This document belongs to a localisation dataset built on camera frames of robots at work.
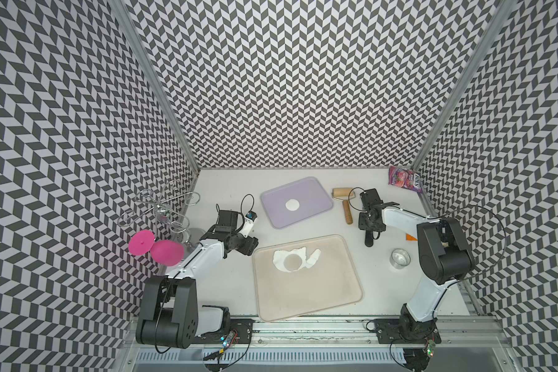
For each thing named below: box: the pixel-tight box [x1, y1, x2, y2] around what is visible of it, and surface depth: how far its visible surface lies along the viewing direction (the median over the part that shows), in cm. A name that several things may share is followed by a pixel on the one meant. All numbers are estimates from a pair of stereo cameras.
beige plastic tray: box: [252, 234, 363, 323], surface depth 84 cm
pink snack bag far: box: [388, 165, 424, 194], surface depth 112 cm
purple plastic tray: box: [260, 176, 335, 229], surface depth 108 cm
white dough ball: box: [272, 246, 322, 273], surface depth 90 cm
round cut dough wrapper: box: [285, 198, 300, 212], surface depth 107 cm
